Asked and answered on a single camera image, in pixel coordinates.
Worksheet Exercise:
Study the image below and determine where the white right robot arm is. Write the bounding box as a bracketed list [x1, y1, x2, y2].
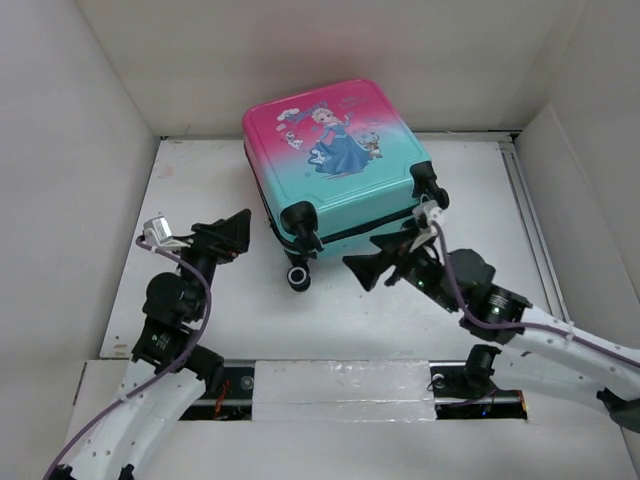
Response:
[343, 230, 639, 432]

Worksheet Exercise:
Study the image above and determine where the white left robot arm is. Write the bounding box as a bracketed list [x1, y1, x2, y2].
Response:
[44, 209, 252, 479]

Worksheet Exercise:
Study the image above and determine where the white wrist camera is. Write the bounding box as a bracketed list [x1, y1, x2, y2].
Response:
[413, 195, 446, 237]
[136, 215, 191, 253]

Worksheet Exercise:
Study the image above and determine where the pink teal kids suitcase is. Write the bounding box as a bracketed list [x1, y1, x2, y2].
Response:
[242, 78, 450, 292]

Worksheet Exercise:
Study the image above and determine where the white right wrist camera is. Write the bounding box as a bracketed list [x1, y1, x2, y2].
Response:
[413, 195, 446, 237]

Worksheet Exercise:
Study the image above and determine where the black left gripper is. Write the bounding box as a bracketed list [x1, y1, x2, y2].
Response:
[165, 208, 251, 319]

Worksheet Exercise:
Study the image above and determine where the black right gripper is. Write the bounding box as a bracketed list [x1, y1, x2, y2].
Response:
[341, 224, 459, 313]

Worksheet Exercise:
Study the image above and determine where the aluminium side rail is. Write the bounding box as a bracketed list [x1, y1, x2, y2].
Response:
[499, 134, 570, 321]

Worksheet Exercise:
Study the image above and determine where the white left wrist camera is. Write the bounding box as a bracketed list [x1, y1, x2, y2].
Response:
[136, 215, 191, 253]

